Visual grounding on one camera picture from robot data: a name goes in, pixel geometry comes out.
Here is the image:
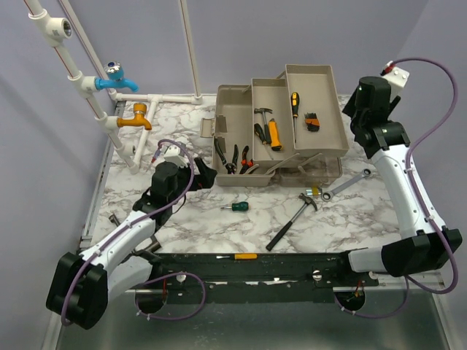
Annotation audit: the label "grey wire stripper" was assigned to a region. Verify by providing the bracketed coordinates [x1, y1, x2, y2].
[214, 136, 240, 175]

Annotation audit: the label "red black pliers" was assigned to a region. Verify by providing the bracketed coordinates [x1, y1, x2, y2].
[239, 145, 255, 174]

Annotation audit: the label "green stubby screwdriver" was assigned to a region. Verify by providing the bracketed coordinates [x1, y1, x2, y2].
[220, 201, 249, 212]

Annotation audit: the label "orange hex key set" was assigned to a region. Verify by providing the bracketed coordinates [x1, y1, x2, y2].
[304, 112, 320, 132]

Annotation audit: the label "yellow black screwdriver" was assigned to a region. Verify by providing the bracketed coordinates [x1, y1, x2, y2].
[290, 92, 300, 141]
[254, 123, 274, 160]

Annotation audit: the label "beige translucent tool box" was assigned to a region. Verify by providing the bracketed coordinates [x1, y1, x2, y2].
[201, 64, 349, 187]

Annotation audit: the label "small claw hammer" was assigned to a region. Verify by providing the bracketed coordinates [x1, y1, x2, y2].
[254, 107, 273, 145]

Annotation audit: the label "black handle long hammer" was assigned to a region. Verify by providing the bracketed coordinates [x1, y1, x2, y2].
[266, 193, 317, 252]

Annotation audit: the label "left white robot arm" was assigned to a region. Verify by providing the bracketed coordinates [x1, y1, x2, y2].
[46, 157, 217, 330]

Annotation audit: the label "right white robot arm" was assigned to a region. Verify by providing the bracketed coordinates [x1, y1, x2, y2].
[335, 77, 462, 286]

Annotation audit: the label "blue red screwdriver left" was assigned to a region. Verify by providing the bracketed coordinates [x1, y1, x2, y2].
[146, 147, 161, 172]

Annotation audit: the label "orange water tap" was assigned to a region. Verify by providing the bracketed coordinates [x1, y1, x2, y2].
[117, 103, 152, 131]

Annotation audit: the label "metal socket wrench bar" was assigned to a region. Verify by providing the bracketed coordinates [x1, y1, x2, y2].
[108, 214, 120, 227]

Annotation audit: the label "silver ratchet wrench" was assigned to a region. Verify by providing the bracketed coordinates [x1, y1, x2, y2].
[321, 168, 372, 202]

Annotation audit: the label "blue water tap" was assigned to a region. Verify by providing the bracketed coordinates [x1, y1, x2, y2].
[94, 61, 139, 93]

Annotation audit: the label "orange handle screwdriver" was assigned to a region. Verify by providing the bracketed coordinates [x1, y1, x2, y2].
[216, 253, 258, 260]

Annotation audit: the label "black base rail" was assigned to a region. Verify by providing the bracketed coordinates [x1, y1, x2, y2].
[72, 251, 428, 306]

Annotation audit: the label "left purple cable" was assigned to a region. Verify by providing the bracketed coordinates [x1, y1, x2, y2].
[60, 139, 207, 327]

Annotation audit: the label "white pvc pipe frame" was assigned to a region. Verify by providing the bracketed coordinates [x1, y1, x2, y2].
[25, 1, 203, 174]

